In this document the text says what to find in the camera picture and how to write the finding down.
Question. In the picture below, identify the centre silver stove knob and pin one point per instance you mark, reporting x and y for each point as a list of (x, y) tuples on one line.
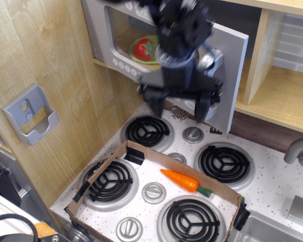
[(154, 193)]

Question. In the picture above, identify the front left black burner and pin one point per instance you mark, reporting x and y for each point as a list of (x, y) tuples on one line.
[(114, 183)]

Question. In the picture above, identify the front right black burner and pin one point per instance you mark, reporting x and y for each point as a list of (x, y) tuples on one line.
[(192, 220)]

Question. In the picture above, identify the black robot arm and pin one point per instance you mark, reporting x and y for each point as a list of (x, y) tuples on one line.
[(182, 27)]

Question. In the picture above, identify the middle small silver knob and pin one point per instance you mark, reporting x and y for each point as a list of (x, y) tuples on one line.
[(179, 157)]

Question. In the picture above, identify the grey faucet handle block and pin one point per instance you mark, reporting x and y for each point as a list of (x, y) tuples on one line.
[(296, 211)]

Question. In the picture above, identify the silver toy sink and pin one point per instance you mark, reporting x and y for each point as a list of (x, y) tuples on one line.
[(261, 228)]

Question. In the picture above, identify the hanging silver skimmer spoon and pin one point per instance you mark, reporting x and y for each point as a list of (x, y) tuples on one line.
[(178, 113)]

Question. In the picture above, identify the back silver stove knob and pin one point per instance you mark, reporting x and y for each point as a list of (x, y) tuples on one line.
[(193, 135)]

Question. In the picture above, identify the silver stove knob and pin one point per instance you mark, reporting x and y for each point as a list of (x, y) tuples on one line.
[(193, 135), (154, 193), (129, 229)]

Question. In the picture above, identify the black burner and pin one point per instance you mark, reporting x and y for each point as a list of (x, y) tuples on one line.
[(114, 183), (192, 220), (147, 130), (225, 164)]

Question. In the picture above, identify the red toy strawberry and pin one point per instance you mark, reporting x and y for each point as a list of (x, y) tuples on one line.
[(144, 49)]

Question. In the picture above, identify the brown cardboard barrier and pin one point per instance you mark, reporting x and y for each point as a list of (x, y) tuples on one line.
[(138, 194)]

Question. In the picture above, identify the front silver stove knob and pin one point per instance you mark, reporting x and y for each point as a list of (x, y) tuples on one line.
[(129, 229)]

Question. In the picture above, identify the silver toy faucet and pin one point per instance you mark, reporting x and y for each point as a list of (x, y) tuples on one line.
[(295, 151)]

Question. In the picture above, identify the hanging toy spatula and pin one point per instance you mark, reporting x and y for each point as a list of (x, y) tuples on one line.
[(215, 131)]

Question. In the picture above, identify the grey wall phone holder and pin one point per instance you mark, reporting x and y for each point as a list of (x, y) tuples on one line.
[(24, 107)]

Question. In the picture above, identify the back right black burner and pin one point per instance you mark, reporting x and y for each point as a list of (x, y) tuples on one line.
[(225, 164)]

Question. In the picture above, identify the orange toy carrot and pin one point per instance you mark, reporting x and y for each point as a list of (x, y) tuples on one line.
[(186, 182)]

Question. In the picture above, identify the back left black burner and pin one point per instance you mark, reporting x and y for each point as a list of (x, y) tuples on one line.
[(147, 130)]

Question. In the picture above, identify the green toy plate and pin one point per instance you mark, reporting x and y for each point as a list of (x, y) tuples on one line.
[(154, 39)]

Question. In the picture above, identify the silver toy microwave door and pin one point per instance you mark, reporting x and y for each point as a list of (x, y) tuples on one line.
[(222, 55)]

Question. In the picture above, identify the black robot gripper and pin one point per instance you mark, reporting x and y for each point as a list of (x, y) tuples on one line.
[(180, 77)]

